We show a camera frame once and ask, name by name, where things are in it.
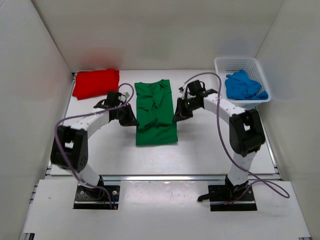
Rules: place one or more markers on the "aluminium rail front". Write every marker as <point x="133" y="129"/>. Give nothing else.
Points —
<point x="197" y="177"/>

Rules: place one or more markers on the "blue t shirt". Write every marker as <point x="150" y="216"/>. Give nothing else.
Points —
<point x="241" y="88"/>

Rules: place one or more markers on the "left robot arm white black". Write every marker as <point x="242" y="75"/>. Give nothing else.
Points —
<point x="70" y="149"/>

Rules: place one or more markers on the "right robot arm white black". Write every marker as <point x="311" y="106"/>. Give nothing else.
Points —
<point x="246" y="135"/>

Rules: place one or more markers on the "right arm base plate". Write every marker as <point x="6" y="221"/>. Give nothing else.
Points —
<point x="229" y="197"/>

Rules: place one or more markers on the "green t shirt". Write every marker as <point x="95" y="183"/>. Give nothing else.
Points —
<point x="155" y="112"/>

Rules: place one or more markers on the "white plastic basket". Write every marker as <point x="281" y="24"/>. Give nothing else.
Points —
<point x="230" y="65"/>

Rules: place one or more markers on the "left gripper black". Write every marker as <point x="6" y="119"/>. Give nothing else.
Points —
<point x="131" y="120"/>

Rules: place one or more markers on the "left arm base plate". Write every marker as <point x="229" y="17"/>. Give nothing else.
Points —
<point x="97" y="199"/>

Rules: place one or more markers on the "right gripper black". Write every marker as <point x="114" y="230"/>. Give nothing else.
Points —
<point x="180" y="113"/>

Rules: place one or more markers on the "folded red t shirt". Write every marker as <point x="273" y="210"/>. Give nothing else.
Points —
<point x="90" y="84"/>

